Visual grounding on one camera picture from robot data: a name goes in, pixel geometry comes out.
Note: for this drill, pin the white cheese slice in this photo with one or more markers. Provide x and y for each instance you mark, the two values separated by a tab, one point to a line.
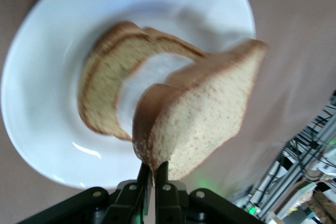
147	77

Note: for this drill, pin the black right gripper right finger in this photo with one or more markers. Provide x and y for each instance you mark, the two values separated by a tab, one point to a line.
170	203

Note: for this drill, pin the light seeded bread slice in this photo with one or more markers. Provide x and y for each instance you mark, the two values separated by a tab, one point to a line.
204	119

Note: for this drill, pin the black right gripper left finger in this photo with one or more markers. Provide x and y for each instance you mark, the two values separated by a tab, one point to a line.
126	203

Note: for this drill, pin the aluminium background frame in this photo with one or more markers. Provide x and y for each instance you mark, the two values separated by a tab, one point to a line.
270	174

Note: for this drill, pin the white round plate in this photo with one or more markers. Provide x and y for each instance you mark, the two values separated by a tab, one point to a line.
52	103

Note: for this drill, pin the brown toasted bread slice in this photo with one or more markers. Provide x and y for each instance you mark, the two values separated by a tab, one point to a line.
105	90

